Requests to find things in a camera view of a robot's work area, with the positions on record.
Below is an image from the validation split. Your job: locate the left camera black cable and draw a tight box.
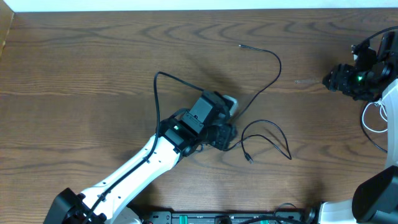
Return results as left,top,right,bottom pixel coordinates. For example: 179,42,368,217
82,71,206,223

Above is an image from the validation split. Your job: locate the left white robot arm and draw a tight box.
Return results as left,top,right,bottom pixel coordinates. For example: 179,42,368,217
44,90,238,224

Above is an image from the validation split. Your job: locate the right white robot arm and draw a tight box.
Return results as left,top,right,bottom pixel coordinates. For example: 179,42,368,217
316,26,397,224

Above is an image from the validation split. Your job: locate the white cable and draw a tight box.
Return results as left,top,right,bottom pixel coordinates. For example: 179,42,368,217
361,98,389,134

